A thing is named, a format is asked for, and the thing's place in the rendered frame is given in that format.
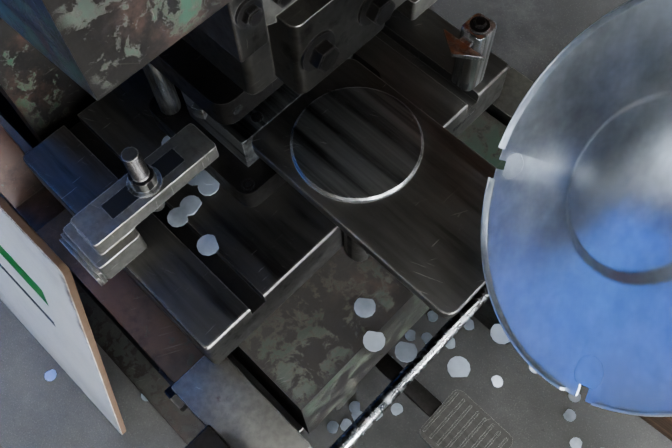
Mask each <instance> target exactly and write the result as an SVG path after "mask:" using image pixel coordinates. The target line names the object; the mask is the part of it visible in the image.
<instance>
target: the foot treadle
mask: <svg viewBox="0 0 672 448"><path fill-rule="evenodd" d="M375 367H376V368H377V369H378V370H379V371H380V372H381V373H382V374H383V375H384V376H386V377H387V378H388V379H389V380H390V381H392V380H393V379H394V378H395V377H396V376H397V375H398V374H399V373H400V372H401V371H402V370H403V367H402V366H401V365H400V364H399V363H398V362H397V361H396V360H395V359H393V358H392V357H391V356H390V355H389V354H388V353H386V355H385V356H384V357H383V358H382V359H381V360H380V361H379V362H378V363H377V364H376V365H375ZM403 393H404V394H405V395H406V396H407V397H408V398H409V399H410V400H411V401H412V402H414V403H415V404H416V405H417V406H418V407H419V408H420V409H421V410H422V411H423V412H424V413H425V414H426V415H427V416H429V417H430V418H429V419H428V420H427V421H426V422H425V424H424V425H423V426H422V427H421V429H420V436H421V438H422V439H423V440H424V441H425V442H426V443H427V444H428V445H429V446H430V447H432V448H510V447H511V446H512V444H513V438H512V436H511V435H510V434H509V433H508V432H507V431H506V430H505V429H504V428H502V427H501V426H500V425H499V424H498V423H497V422H496V421H495V420H494V419H493V418H492V417H490V416H489V415H488V414H487V413H486V412H485V411H484V410H483V409H482V408H481V407H480V406H478V405H477V404H476V403H475V402H474V401H473V400H472V399H471V398H470V397H469V396H468V395H466V394H465V393H464V392H463V391H461V390H455V391H453V392H452V393H451V395H450V396H449V397H448V398H447V399H446V400H445V401H444V402H443V403H442V402H441V401H439V400H438V399H437V398H436V397H435V396H434V395H433V394H432V393H431V392H430V391H429V390H427V389H426V388H425V387H424V386H423V385H422V384H421V383H420V382H419V381H418V380H416V379H414V380H413V381H412V382H411V383H410V384H409V385H408V386H407V387H406V388H405V390H404V391H403Z"/></svg>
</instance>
